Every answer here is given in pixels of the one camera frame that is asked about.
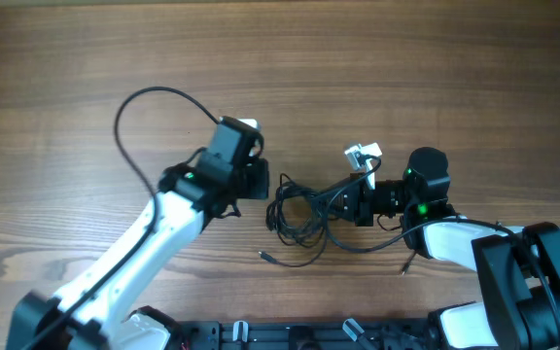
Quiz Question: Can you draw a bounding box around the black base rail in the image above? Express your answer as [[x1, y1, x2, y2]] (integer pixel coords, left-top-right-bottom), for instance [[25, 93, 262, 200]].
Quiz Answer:
[[176, 319, 434, 350]]

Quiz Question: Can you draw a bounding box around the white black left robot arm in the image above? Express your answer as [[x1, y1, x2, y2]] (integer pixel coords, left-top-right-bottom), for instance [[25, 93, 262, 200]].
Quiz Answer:
[[6, 117, 269, 349]]

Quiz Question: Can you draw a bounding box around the thin black cable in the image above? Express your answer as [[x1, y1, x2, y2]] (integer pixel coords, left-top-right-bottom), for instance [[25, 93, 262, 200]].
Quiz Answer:
[[258, 172, 418, 276]]

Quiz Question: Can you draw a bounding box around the black left camera cable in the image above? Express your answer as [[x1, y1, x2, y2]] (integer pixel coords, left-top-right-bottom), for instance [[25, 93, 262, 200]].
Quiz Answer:
[[19, 86, 221, 350]]

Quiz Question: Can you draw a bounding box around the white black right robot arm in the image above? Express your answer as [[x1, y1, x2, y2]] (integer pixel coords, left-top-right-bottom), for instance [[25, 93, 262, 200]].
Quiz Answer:
[[327, 144, 560, 349]]

